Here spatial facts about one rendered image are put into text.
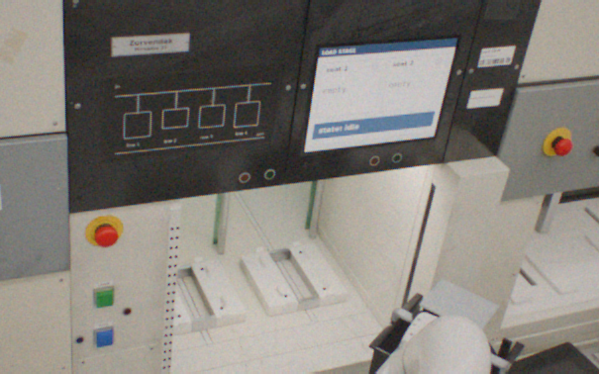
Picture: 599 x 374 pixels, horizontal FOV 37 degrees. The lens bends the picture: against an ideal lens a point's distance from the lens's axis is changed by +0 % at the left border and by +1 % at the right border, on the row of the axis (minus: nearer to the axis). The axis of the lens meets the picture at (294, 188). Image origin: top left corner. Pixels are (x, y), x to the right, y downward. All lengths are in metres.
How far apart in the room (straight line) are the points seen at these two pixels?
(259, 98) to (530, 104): 0.60
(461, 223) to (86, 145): 0.81
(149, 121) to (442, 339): 0.64
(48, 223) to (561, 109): 1.05
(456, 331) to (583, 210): 1.77
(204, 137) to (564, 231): 1.45
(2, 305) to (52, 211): 0.21
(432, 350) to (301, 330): 1.05
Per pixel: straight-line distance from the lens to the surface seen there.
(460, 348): 1.12
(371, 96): 1.65
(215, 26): 1.46
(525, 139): 1.92
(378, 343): 1.72
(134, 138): 1.51
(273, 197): 2.59
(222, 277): 2.23
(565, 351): 2.33
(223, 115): 1.54
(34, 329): 1.72
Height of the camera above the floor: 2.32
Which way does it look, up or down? 33 degrees down
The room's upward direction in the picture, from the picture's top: 8 degrees clockwise
